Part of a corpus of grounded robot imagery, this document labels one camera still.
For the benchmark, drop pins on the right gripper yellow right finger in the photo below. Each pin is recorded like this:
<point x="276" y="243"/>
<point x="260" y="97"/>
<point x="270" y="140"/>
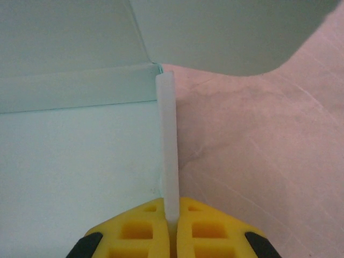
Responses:
<point x="209" y="236"/>

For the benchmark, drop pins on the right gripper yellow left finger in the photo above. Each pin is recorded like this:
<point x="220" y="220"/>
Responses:
<point x="134" y="236"/>

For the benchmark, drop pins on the light blue paper box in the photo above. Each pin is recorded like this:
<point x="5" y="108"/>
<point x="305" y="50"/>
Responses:
<point x="80" y="147"/>

